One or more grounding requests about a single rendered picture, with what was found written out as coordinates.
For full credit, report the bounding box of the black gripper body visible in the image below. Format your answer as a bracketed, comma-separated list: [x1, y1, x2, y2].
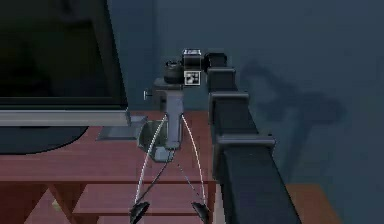
[143, 59, 185, 163]

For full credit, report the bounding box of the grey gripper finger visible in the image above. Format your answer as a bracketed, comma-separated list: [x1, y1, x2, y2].
[129, 114, 168, 224]
[174, 114, 212, 224]

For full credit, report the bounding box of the grey bowl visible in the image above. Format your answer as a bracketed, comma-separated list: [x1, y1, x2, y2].
[137, 119, 168, 155]

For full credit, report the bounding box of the grey flat slab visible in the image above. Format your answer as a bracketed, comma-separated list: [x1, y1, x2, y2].
[96, 115, 148, 142]

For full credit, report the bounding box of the red-brown wooden table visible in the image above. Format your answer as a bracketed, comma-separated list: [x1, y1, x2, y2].
[0, 110, 225, 224]

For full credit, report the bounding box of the black television set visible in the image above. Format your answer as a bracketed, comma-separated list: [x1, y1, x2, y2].
[0, 0, 130, 155]

